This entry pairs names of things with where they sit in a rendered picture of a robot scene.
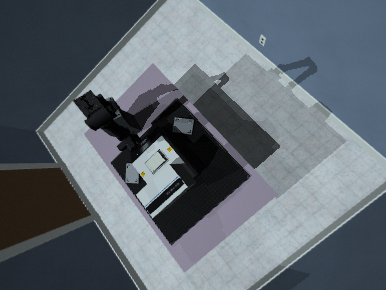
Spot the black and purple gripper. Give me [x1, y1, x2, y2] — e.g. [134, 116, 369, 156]
[131, 131, 142, 145]

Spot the white multi-well plate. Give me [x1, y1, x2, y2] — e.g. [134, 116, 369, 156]
[145, 151, 166, 172]

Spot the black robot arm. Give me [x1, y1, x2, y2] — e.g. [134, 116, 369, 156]
[73, 90, 139, 152]

